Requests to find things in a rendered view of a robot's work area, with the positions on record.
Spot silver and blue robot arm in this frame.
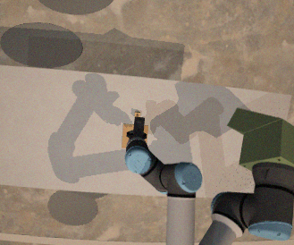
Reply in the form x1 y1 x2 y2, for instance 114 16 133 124
125 117 294 245

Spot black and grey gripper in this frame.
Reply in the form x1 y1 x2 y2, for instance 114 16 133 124
127 130 147 140

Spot orange square mat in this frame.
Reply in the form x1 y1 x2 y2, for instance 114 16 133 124
122 124 148 148

